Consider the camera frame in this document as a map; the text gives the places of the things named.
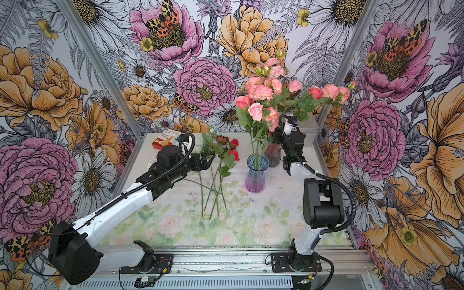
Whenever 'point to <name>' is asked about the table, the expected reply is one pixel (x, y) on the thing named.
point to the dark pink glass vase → (271, 152)
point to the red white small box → (168, 137)
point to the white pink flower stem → (210, 145)
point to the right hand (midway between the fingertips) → (276, 125)
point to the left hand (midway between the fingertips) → (207, 159)
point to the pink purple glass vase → (257, 164)
